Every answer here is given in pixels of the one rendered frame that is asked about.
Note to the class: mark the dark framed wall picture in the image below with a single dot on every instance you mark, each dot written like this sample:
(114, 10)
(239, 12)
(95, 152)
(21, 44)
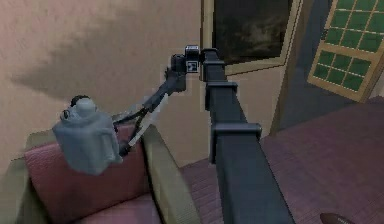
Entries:
(250, 30)

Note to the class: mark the wooden framed green window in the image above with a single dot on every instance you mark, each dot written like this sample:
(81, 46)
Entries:
(350, 46)

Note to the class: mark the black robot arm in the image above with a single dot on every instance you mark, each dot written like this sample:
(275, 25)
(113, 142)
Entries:
(240, 143)

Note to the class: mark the olive armchair with red cushions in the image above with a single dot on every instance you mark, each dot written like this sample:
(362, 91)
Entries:
(90, 186)

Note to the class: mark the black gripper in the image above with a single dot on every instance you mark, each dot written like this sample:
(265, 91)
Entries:
(176, 73)

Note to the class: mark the dark red oval object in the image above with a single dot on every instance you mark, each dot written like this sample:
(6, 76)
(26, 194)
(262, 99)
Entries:
(336, 219)

